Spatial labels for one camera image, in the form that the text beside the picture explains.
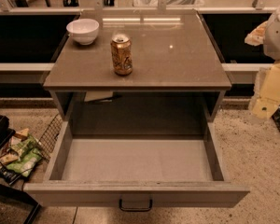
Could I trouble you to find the gold soda can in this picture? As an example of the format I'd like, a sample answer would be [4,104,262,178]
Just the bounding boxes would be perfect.
[110,34,133,76]

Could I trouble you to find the clear plastic bin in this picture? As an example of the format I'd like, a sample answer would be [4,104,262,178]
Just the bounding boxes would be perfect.
[133,0,204,7]

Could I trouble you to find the black drawer handle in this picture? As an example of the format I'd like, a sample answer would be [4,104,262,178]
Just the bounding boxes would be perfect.
[119,199,153,213]

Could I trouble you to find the grey drawer cabinet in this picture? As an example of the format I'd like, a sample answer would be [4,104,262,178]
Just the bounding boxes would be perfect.
[44,10,231,119]

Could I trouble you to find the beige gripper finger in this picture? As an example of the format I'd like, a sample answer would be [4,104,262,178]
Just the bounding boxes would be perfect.
[245,21,267,46]

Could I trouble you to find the grey top drawer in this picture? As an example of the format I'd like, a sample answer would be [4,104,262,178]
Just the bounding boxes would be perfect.
[24,123,249,209]

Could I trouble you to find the green snack bag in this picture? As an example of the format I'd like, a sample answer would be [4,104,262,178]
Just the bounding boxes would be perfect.
[7,135,42,177]

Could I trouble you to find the white ceramic bowl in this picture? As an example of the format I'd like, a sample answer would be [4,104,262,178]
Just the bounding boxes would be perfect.
[66,19,100,45]

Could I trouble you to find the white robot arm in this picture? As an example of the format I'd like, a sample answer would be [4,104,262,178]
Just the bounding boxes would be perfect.
[245,6,280,61]

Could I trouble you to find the black wire basket left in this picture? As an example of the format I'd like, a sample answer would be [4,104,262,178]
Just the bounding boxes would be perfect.
[38,115,63,161]

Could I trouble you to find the yellow cardboard pieces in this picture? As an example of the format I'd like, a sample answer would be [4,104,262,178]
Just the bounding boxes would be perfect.
[249,62,280,119]

